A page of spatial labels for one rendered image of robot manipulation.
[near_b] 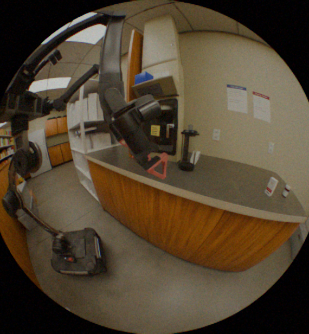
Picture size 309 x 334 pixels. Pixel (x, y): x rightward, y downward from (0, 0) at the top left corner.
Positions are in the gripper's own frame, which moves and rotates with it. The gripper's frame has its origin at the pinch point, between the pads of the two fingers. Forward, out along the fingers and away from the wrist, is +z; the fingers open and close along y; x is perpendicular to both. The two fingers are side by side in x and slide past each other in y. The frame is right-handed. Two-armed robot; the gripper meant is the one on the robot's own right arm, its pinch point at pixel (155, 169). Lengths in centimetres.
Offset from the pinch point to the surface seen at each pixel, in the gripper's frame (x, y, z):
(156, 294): 68, -36, 82
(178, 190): -3.3, -1.0, 15.7
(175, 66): -56, 26, -37
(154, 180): 1.4, 10.0, 11.7
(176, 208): 1.4, 0.3, 29.2
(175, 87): -42, 22, -22
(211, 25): -147, 6, -99
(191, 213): -2.2, -6.9, 31.0
